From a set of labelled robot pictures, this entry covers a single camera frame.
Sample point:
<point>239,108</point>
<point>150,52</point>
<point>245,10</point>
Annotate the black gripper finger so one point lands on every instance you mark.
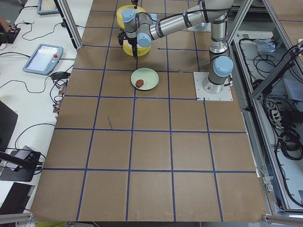
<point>135,51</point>

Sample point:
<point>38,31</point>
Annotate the brown bun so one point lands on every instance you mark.
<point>139,83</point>

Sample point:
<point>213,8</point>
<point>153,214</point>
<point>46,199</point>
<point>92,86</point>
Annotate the light green plate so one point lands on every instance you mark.
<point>149,76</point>

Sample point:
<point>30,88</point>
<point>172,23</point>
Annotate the black power adapter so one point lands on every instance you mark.
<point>60,75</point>

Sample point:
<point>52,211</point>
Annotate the blue teach pendant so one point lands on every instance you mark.
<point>44,59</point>
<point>47,7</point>

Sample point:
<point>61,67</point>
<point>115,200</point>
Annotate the black laptop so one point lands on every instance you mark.
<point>8,121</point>

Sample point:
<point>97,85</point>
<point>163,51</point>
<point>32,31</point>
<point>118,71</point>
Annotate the aluminium frame post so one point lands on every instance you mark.
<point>68,20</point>

